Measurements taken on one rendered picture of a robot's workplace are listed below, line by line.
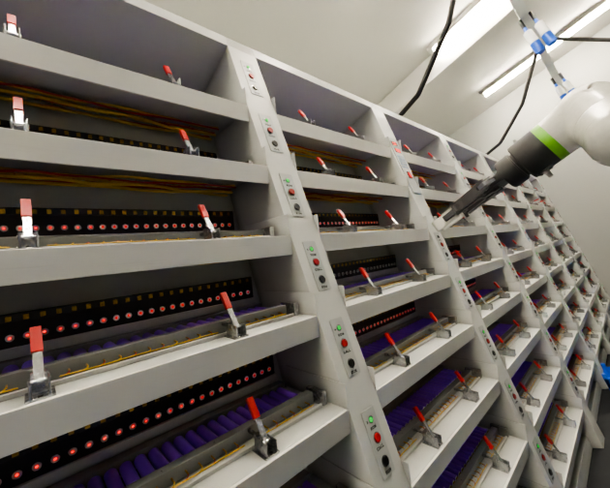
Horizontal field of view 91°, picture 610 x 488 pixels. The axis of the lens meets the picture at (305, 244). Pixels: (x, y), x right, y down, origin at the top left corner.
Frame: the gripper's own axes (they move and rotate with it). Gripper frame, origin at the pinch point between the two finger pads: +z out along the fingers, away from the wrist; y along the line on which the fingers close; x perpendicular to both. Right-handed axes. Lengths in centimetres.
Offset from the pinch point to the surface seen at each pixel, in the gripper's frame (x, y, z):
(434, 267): -4.1, 29.7, 24.3
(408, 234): 7.8, 13.8, 18.1
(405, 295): -11.2, -3.3, 22.1
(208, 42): 68, -46, 6
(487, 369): -42, 30, 30
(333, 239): 7.8, -25.6, 18.0
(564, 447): -83, 64, 38
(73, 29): 70, -75, 16
